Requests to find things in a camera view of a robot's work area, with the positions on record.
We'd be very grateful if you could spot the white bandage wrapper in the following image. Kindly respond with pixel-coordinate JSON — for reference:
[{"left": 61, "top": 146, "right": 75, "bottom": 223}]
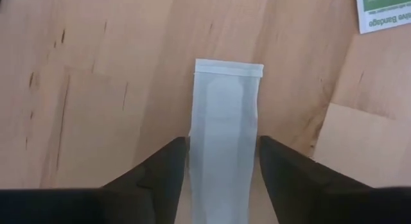
[{"left": 188, "top": 58, "right": 265, "bottom": 224}]

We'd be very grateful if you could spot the green printed bandage wrapper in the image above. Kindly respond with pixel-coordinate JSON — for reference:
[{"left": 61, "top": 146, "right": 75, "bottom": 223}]
[{"left": 355, "top": 0, "right": 411, "bottom": 35}]

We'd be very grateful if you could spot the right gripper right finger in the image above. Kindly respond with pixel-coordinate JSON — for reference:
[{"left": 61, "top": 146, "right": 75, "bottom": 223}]
[{"left": 259, "top": 136, "right": 373, "bottom": 224}]

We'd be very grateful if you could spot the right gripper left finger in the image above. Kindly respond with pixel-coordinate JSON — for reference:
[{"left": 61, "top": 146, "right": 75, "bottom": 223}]
[{"left": 102, "top": 136, "right": 188, "bottom": 224}]

